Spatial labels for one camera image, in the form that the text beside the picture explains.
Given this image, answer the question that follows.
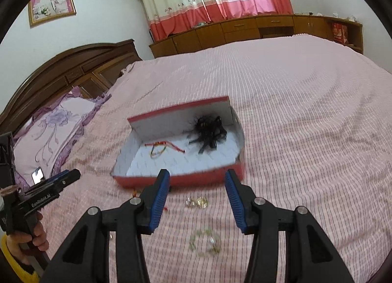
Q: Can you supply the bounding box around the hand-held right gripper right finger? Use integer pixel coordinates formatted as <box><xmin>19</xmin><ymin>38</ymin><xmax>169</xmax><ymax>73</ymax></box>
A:
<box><xmin>224</xmin><ymin>169</ymin><xmax>348</xmax><ymax>283</ymax></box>

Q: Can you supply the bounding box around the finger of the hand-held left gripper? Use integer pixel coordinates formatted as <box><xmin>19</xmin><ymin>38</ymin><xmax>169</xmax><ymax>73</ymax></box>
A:
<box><xmin>50</xmin><ymin>169</ymin><xmax>82</xmax><ymax>193</ymax></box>
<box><xmin>26</xmin><ymin>170</ymin><xmax>72</xmax><ymax>195</ymax></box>

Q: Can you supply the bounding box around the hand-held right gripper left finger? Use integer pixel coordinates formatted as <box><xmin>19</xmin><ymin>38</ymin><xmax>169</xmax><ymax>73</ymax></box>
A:
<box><xmin>46</xmin><ymin>169</ymin><xmax>171</xmax><ymax>283</ymax></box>

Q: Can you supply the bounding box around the red cardboard box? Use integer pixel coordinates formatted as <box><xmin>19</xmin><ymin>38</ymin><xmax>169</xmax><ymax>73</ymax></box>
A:
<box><xmin>111</xmin><ymin>96</ymin><xmax>246</xmax><ymax>188</ymax></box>

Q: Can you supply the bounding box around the clear crystal bead bracelet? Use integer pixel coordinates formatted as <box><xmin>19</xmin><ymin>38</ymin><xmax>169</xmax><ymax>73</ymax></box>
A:
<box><xmin>188</xmin><ymin>227</ymin><xmax>221</xmax><ymax>257</ymax></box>

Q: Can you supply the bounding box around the person's left hand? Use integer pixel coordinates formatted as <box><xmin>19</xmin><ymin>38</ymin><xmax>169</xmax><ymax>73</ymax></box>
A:
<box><xmin>7</xmin><ymin>213</ymin><xmax>49</xmax><ymax>253</ymax></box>

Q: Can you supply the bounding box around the lavender floral pillow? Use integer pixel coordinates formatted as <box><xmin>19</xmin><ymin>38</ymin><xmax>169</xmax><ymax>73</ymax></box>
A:
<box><xmin>9</xmin><ymin>85</ymin><xmax>112</xmax><ymax>192</ymax></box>

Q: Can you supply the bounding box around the black feather hair accessory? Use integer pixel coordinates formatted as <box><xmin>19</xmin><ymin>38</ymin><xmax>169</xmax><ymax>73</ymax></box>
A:
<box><xmin>183</xmin><ymin>115</ymin><xmax>229</xmax><ymax>154</ymax></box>

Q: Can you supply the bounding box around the pink checked bedspread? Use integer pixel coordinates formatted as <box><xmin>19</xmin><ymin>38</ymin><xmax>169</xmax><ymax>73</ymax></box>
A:
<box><xmin>12</xmin><ymin>34</ymin><xmax>392</xmax><ymax>283</ymax></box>

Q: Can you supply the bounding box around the dark wooden headboard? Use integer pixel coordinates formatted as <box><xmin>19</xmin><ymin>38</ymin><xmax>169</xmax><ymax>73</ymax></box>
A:
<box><xmin>0</xmin><ymin>39</ymin><xmax>143</xmax><ymax>137</ymax></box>

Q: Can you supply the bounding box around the long wooden cabinet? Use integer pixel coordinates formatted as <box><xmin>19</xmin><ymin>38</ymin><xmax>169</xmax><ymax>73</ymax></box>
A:
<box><xmin>149</xmin><ymin>14</ymin><xmax>364</xmax><ymax>59</ymax></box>

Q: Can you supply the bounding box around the red gift box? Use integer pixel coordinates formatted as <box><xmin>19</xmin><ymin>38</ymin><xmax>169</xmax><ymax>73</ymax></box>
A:
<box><xmin>332</xmin><ymin>23</ymin><xmax>349</xmax><ymax>44</ymax></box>

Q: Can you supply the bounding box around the colourful braided bracelet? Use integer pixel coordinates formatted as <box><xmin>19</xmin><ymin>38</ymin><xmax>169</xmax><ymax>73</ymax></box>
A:
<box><xmin>145</xmin><ymin>141</ymin><xmax>186</xmax><ymax>159</ymax></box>

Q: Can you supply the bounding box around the framed wall photo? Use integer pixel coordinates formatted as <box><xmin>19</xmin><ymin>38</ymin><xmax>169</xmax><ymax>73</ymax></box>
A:
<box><xmin>28</xmin><ymin>0</ymin><xmax>77</xmax><ymax>28</ymax></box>

